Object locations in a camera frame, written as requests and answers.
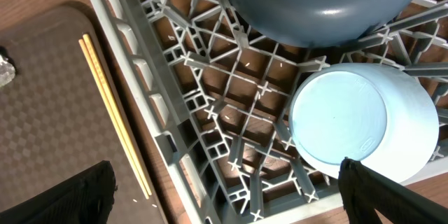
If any wooden chopstick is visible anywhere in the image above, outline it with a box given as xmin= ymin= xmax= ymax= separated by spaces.
xmin=78 ymin=38 xmax=151 ymax=200
xmin=82 ymin=33 xmax=154 ymax=197

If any dark blue plate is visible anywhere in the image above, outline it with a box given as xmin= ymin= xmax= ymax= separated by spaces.
xmin=230 ymin=0 xmax=412 ymax=48

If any green snack wrapper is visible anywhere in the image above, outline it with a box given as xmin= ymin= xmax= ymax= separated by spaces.
xmin=0 ymin=47 xmax=16 ymax=88

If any light blue bowl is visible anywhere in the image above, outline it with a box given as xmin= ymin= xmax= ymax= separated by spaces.
xmin=289 ymin=63 xmax=439 ymax=183

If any grey dishwasher rack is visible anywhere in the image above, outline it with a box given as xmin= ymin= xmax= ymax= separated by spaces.
xmin=90 ymin=0 xmax=447 ymax=223

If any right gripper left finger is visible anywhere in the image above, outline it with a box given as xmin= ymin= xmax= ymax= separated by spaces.
xmin=1 ymin=160 xmax=116 ymax=224

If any left wooden chopstick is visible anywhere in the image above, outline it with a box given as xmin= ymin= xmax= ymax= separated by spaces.
xmin=78 ymin=38 xmax=151 ymax=200

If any right wooden chopstick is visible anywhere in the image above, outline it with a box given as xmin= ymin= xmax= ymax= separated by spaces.
xmin=82 ymin=33 xmax=154 ymax=197

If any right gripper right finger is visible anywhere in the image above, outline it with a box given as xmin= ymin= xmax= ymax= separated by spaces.
xmin=337 ymin=157 xmax=447 ymax=224

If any brown serving tray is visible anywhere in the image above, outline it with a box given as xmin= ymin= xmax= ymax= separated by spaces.
xmin=1 ymin=6 xmax=164 ymax=223

